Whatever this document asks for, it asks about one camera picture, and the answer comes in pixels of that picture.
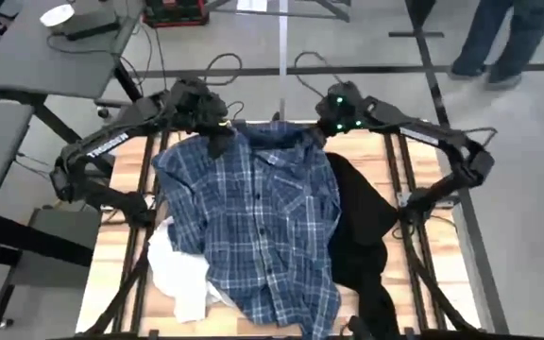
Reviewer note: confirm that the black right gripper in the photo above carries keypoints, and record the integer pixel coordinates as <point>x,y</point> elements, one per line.
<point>343,111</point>

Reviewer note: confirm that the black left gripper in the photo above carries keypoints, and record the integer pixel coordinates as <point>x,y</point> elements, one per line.
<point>196,106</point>

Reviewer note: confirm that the blue plaid button shirt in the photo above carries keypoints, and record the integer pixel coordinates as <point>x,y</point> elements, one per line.
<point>253,212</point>

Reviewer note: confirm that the black garment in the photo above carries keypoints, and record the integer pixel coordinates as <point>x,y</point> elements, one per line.
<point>362,212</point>

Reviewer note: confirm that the white T-shirt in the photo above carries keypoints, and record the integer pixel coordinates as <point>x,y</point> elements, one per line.
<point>177,278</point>

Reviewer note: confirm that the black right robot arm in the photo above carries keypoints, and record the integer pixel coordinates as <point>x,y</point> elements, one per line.
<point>442,141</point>

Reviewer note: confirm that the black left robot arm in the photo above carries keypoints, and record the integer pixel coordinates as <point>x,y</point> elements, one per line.
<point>107,146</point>

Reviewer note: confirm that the black caster wheel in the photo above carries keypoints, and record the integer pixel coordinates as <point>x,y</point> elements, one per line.
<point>103,112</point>

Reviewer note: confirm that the black stand base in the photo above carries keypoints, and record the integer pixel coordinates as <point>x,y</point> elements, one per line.
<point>418,14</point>

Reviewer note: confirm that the red and black toolbox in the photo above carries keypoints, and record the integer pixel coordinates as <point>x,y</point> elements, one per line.
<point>175,14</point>

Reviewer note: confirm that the person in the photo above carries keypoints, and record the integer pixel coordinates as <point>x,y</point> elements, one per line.
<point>489,38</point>

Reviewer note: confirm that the black flat device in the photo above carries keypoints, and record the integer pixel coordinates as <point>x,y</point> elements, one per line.
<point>92,29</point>

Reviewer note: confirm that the white tape roll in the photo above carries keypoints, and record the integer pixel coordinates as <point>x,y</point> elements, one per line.
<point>57,14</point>

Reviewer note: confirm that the large grey desk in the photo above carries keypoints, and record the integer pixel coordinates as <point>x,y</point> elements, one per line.
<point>26,56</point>

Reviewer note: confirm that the white clothes rail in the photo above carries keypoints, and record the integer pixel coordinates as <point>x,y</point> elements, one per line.
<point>283,47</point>

